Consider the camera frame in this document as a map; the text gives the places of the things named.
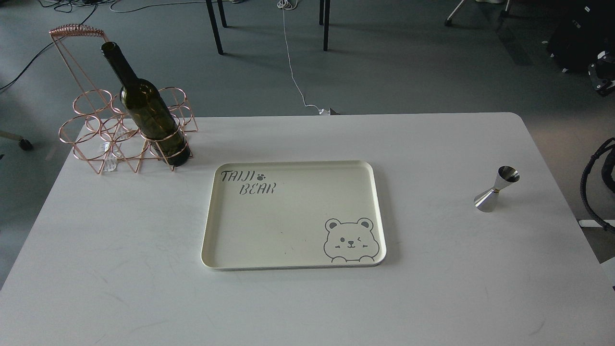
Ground black case on floor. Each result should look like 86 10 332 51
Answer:
547 0 614 72

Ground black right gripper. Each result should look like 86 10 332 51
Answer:
588 50 615 97

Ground black sleeved right cable loop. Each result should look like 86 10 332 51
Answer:
580 137 615 235

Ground dark green wine bottle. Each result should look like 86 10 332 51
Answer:
101 42 191 167

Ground white chair base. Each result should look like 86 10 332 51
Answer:
445 0 511 25

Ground black table leg right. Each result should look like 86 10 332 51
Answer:
319 0 331 52

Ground black caster wheel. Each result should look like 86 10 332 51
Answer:
18 138 34 151

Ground black table leg left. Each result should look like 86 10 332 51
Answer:
206 0 228 55

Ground rose gold wire bottle rack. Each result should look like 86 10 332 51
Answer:
49 24 198 174

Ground steel double jigger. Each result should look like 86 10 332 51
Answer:
474 166 520 212

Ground black table leg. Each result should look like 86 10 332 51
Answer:
319 0 331 52
206 0 228 55

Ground black floor cables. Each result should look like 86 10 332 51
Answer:
0 0 207 92

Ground white floor cable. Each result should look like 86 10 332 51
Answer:
277 0 332 116

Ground cream bear serving tray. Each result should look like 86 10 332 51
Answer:
201 161 387 270

